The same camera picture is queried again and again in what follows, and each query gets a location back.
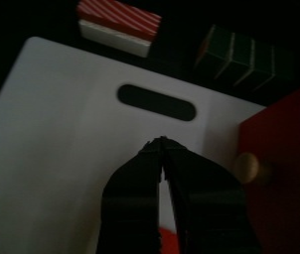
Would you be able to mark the dark green striped toy block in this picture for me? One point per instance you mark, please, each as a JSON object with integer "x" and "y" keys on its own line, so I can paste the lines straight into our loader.
{"x": 241, "y": 59}

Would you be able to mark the white plastic cutting board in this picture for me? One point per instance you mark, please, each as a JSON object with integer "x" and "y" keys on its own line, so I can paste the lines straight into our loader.
{"x": 68, "y": 139}

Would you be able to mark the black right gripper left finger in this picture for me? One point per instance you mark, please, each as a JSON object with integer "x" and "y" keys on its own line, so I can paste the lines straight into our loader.
{"x": 133, "y": 198}

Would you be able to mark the red wooden drawer box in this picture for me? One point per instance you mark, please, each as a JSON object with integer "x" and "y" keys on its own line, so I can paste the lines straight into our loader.
{"x": 285, "y": 172}

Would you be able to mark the red striped white toy block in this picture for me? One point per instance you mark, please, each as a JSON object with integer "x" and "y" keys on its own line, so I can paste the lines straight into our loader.
{"x": 117, "y": 26}

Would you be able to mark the red dough piece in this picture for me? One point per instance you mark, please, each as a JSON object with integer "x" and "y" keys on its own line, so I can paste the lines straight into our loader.
{"x": 167, "y": 241}

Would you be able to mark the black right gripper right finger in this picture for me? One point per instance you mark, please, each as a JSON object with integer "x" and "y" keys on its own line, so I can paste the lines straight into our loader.
{"x": 210, "y": 205}

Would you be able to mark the round wooden drawer knob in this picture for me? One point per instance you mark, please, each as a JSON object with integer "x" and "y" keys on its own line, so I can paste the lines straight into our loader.
{"x": 248, "y": 168}

